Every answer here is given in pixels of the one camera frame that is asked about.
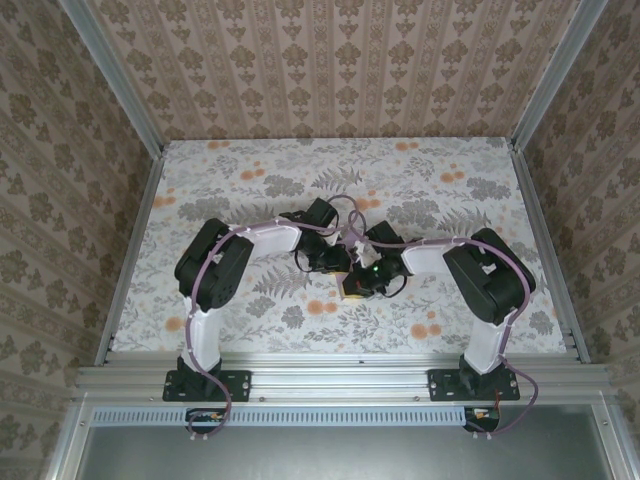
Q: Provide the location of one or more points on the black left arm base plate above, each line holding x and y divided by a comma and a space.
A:
235, 385

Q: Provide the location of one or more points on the floral tablecloth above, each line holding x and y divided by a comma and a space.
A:
250, 165

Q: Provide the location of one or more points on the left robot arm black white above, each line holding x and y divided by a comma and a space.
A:
215, 275

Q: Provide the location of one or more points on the aluminium frame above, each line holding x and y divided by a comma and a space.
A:
340, 372

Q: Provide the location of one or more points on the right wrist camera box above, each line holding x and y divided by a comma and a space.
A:
382, 232

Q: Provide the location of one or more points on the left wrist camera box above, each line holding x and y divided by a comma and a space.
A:
322, 212

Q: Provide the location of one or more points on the black connector module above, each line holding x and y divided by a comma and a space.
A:
202, 422
482, 422

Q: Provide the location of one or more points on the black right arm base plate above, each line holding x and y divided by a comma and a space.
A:
442, 385

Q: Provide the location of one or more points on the grey metal sheet panel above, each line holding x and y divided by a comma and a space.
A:
340, 455

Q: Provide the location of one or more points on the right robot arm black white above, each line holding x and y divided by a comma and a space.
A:
490, 285

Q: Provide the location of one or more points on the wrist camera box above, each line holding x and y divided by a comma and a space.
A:
382, 232
322, 212

